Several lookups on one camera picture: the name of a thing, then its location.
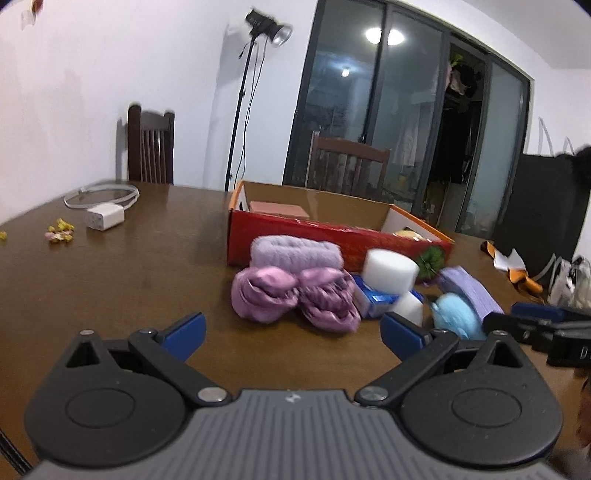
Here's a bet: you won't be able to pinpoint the brown wooden chair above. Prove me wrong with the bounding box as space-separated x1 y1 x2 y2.
305 130 392 201

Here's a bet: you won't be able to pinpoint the black cabinet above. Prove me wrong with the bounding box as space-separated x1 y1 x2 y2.
492 152 591 282

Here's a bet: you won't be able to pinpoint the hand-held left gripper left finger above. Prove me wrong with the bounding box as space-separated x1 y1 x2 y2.
65 312 232 409

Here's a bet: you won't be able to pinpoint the lavender fluffy towel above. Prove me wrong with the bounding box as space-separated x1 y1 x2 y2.
249 235 345 271

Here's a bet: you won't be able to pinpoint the white charger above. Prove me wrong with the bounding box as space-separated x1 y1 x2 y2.
85 205 125 230

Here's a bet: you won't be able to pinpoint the white foam sponge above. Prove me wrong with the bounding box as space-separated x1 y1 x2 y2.
392 292 424 328
361 248 420 294

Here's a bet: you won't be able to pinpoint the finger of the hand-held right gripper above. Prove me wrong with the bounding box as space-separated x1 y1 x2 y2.
482 312 555 348
510 302 579 322

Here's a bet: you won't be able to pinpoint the hanging clothes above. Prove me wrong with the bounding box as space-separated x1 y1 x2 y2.
443 53 485 97

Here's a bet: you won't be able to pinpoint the white bag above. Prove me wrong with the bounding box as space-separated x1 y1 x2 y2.
547 256 591 310

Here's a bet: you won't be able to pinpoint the white charger cable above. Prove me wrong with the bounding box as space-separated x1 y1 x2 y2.
64 184 140 210

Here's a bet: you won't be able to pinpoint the orange and white item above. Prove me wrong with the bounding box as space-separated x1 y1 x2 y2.
480 240 544 294

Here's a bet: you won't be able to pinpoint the light blue plush ball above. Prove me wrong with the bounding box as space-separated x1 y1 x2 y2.
429 293 485 341

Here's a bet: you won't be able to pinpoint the blue tissue pack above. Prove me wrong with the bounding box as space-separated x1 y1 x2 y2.
352 273 424 319

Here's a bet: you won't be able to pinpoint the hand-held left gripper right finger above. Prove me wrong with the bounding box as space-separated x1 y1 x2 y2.
353 311 527 409

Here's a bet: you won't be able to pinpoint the red cardboard box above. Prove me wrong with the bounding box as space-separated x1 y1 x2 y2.
226 180 455 282

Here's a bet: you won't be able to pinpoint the black cloth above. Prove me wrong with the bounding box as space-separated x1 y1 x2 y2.
556 145 591 171

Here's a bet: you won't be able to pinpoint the dark wooden chair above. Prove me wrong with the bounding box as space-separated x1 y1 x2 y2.
127 104 176 185

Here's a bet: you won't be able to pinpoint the black cable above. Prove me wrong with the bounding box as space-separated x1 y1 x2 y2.
0 427 31 476

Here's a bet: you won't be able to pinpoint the glass sliding door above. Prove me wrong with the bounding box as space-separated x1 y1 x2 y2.
283 0 532 234

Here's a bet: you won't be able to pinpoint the pink satin cloth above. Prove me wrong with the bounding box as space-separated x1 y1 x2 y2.
231 267 362 333

